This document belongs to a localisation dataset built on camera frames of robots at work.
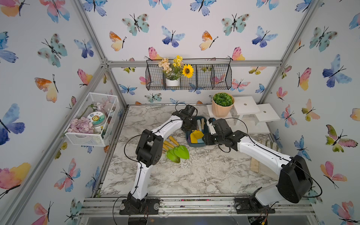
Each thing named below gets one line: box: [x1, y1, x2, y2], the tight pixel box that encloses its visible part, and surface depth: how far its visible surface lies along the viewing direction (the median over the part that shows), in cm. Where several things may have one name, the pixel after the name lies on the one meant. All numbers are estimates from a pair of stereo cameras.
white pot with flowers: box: [158, 55, 195, 87], surface depth 86 cm
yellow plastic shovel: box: [190, 129, 204, 144], surface depth 100 cm
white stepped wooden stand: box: [206, 96, 281, 134], surface depth 95 cm
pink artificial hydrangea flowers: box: [67, 116, 95, 134], surface depth 61 cm
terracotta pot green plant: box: [211, 91, 235, 118], surface depth 87 cm
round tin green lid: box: [87, 111, 106, 127], surface depth 67 cm
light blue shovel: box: [196, 119, 203, 132], surface depth 104 cm
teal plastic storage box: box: [185, 115, 201, 148], surface depth 98 cm
